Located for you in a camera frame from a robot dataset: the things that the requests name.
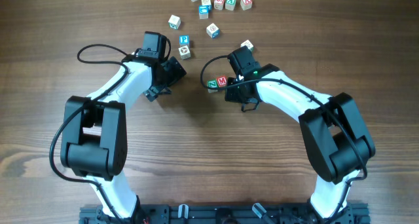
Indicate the green letter Z block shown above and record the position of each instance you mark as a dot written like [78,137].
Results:
[212,86]

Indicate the red letter M block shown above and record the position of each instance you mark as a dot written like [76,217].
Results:
[221,81]

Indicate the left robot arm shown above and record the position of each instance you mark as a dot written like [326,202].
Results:
[94,134]

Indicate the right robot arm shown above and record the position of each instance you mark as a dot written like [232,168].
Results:
[337,141]

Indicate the brown picture block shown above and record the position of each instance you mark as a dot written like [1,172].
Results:
[184,52]

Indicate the blue letter P block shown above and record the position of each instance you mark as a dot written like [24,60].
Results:
[184,41]

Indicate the white green-sided picture block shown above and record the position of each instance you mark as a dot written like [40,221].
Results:
[248,44]

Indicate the white blue-sided picture block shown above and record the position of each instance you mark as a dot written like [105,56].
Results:
[212,30]

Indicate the white teal-sided block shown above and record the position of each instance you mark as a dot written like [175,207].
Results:
[174,22]

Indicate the blue picture block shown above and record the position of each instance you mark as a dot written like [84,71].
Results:
[203,12]

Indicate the cream picture block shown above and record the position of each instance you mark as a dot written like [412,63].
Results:
[206,3]

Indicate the red number nine block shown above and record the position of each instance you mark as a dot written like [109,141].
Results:
[219,4]

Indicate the green letter V block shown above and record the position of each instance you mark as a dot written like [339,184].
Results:
[230,4]

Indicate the red letter A block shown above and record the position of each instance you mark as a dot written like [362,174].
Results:
[246,4]

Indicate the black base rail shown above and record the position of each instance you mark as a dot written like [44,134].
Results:
[285,213]

